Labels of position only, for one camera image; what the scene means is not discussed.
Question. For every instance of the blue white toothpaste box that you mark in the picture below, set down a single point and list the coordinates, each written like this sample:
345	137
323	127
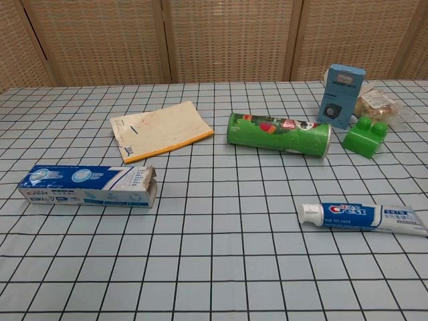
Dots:
83	187

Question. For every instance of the blue white toothpaste tube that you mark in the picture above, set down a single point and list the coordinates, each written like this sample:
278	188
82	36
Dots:
351	214

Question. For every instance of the cream notebook with yellow spine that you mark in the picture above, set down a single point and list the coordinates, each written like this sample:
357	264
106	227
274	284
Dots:
160	130

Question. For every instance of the green chips can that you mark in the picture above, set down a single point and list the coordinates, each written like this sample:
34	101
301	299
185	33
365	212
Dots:
277	135

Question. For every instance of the blue checkered tablecloth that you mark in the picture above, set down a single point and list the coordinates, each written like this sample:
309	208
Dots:
214	267

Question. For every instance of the small light blue carton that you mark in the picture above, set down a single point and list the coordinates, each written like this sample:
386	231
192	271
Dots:
337	100

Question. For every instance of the green toy building block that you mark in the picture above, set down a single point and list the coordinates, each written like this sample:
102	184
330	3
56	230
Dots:
362	140

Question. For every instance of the woven bamboo folding screen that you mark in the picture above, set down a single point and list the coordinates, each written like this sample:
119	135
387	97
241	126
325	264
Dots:
100	33

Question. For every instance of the clear bag of snacks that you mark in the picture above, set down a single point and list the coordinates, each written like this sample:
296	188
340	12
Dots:
378	103

